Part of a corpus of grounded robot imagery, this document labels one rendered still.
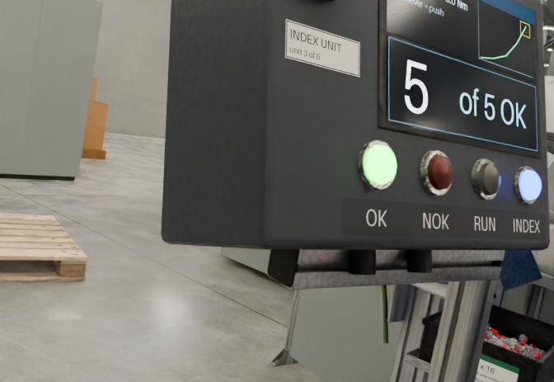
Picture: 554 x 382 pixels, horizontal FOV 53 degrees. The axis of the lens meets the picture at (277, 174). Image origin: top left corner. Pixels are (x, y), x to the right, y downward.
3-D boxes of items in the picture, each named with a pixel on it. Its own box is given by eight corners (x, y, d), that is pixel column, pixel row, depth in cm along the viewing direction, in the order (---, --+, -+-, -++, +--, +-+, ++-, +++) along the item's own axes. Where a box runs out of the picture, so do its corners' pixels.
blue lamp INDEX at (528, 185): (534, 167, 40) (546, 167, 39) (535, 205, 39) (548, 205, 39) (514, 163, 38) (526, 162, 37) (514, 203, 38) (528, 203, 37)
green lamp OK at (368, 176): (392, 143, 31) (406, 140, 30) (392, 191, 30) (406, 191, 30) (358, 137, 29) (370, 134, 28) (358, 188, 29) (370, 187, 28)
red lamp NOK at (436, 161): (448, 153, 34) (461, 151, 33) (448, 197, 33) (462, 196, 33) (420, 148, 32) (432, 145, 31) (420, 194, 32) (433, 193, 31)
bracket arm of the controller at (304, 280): (470, 269, 52) (477, 238, 52) (499, 280, 50) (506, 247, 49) (265, 275, 38) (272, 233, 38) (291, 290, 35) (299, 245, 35)
